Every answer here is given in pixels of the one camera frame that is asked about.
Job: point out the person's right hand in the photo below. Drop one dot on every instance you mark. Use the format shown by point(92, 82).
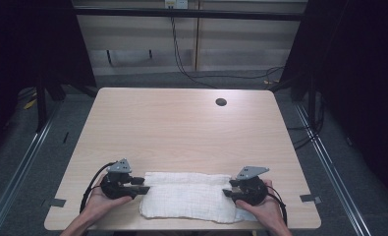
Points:
point(266, 209)

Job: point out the white wall outlet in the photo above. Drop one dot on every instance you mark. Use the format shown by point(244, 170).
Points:
point(176, 4)

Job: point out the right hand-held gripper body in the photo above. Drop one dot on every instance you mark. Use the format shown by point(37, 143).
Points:
point(252, 190)

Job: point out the yellow floor tape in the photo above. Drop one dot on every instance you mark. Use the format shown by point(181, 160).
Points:
point(30, 104)

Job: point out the black horizontal frame bar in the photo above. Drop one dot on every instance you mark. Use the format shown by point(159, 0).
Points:
point(188, 13)

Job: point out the grey tape piece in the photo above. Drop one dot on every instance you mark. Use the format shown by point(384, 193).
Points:
point(58, 202)
point(310, 198)

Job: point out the black curtain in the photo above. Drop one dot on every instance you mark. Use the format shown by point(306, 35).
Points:
point(24, 42)
point(361, 82)

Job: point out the white waffle cloth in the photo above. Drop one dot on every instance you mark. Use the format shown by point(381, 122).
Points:
point(188, 200)

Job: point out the person's left hand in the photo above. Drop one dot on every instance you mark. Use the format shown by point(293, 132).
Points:
point(96, 205)

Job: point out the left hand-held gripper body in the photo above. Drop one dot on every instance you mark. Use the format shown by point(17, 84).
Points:
point(114, 187)

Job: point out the metal floor rail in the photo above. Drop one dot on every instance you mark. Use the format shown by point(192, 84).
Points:
point(18, 170)
point(332, 170)

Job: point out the black metal stand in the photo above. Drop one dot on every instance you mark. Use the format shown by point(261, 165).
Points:
point(41, 105)

